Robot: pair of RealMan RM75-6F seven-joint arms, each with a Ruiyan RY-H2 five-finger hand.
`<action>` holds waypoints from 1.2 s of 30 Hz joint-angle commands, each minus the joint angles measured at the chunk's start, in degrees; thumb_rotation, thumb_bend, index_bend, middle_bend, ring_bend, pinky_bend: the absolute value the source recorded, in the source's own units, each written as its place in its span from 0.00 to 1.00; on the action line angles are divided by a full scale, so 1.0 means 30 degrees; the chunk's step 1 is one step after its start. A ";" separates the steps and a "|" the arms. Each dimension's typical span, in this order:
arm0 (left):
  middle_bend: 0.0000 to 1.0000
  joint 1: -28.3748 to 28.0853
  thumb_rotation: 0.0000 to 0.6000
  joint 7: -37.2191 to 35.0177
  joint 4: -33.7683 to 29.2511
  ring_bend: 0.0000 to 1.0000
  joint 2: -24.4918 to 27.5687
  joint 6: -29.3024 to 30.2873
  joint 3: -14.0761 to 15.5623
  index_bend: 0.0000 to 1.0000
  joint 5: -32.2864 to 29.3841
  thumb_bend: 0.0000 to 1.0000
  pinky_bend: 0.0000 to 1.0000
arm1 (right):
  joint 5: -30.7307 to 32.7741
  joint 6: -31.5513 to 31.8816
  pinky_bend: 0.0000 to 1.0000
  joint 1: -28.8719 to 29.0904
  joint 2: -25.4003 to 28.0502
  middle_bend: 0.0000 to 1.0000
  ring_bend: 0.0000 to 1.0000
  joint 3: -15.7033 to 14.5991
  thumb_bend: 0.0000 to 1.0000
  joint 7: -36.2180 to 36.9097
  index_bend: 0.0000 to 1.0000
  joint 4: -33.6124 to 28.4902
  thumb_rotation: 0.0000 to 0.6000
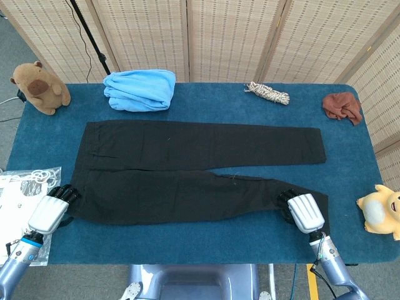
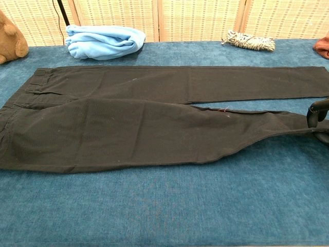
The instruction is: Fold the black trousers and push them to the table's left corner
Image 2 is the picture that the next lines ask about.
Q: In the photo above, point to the light blue folded towel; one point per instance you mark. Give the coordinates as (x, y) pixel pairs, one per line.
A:
(102, 43)

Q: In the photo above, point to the bamboo folding screen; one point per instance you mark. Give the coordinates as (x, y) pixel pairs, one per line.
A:
(192, 20)

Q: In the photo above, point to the blue carpet table mat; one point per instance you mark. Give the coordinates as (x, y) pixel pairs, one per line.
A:
(164, 205)

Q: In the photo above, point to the rust brown crumpled cloth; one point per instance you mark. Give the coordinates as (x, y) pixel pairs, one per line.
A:
(322, 47)

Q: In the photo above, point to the brown capybara plush toy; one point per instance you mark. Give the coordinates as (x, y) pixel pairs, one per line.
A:
(10, 41)

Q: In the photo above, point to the black trousers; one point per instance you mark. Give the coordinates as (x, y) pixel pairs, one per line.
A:
(115, 133)

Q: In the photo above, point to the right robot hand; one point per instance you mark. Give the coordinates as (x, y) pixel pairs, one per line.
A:
(312, 115)

